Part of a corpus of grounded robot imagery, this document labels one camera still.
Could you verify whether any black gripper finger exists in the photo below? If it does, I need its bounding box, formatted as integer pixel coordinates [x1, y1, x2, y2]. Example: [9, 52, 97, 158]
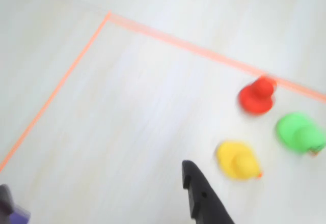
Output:
[181, 159, 235, 224]
[0, 184, 32, 224]

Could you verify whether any yellow rubber duck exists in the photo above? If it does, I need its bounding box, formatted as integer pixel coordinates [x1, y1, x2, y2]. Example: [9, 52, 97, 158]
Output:
[215, 139, 264, 182]

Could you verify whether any green rubber duck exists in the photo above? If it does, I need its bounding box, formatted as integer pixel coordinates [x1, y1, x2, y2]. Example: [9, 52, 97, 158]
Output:
[274, 111, 326, 157]

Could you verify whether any red rubber duck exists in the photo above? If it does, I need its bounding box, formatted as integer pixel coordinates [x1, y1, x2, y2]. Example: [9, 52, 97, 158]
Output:
[238, 75, 278, 118]

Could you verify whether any orange tape outline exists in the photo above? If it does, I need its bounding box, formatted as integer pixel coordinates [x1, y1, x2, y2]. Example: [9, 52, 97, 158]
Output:
[0, 10, 326, 174]

